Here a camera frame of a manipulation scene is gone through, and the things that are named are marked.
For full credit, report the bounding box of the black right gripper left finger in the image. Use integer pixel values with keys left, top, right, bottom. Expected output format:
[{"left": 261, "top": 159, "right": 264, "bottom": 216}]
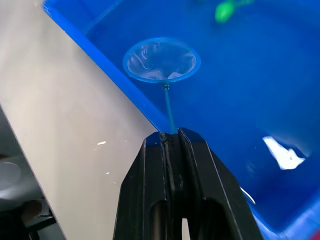
[{"left": 112, "top": 131, "right": 184, "bottom": 240}]

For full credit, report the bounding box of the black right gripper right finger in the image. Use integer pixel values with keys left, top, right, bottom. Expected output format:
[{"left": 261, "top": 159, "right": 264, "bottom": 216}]
[{"left": 166, "top": 127, "right": 265, "bottom": 240}]

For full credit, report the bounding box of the small blue fishing net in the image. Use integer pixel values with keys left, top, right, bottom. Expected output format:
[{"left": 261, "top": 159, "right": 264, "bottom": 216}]
[{"left": 122, "top": 37, "right": 202, "bottom": 135}]

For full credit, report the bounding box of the blue plastic tub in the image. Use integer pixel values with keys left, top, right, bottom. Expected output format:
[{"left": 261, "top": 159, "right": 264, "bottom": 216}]
[{"left": 41, "top": 0, "right": 320, "bottom": 238}]

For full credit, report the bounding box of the green toy fish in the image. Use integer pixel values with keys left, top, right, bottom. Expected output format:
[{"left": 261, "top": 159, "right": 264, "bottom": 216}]
[{"left": 214, "top": 0, "right": 256, "bottom": 23}]

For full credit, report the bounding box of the grey rounded robot body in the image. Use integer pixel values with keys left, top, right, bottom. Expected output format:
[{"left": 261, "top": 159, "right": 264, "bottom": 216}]
[{"left": 0, "top": 153, "right": 46, "bottom": 216}]

